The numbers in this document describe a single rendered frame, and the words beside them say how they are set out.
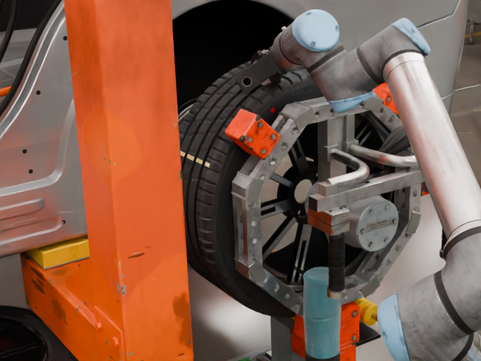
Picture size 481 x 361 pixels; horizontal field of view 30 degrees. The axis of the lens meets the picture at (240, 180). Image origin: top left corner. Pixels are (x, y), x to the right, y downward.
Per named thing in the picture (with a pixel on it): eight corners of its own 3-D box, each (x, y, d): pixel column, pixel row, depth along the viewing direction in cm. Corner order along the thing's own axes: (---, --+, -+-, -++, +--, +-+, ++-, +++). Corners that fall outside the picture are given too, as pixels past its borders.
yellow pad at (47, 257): (72, 241, 250) (71, 224, 249) (92, 257, 239) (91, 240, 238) (25, 253, 243) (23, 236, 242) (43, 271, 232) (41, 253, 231)
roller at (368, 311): (320, 285, 262) (320, 267, 260) (387, 325, 239) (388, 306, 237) (304, 291, 260) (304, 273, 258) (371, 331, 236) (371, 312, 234)
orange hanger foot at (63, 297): (80, 288, 258) (68, 175, 246) (165, 367, 216) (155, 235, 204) (24, 304, 250) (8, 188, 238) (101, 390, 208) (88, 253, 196)
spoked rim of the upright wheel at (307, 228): (320, 260, 265) (356, 92, 255) (371, 289, 246) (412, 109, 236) (172, 261, 236) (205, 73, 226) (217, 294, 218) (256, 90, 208)
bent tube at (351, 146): (397, 143, 226) (398, 102, 222) (452, 162, 210) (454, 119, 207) (342, 157, 217) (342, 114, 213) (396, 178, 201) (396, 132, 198)
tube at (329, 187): (335, 158, 216) (334, 116, 212) (388, 180, 200) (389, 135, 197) (274, 174, 207) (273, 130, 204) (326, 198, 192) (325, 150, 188)
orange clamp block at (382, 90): (378, 109, 229) (394, 78, 229) (399, 116, 222) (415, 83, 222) (361, 97, 224) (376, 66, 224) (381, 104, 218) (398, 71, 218)
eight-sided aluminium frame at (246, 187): (402, 270, 248) (408, 77, 230) (419, 278, 243) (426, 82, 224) (236, 328, 221) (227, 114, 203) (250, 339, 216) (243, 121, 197)
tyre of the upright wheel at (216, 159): (334, 284, 271) (381, 68, 258) (386, 314, 252) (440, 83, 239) (140, 290, 234) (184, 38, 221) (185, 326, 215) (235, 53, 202)
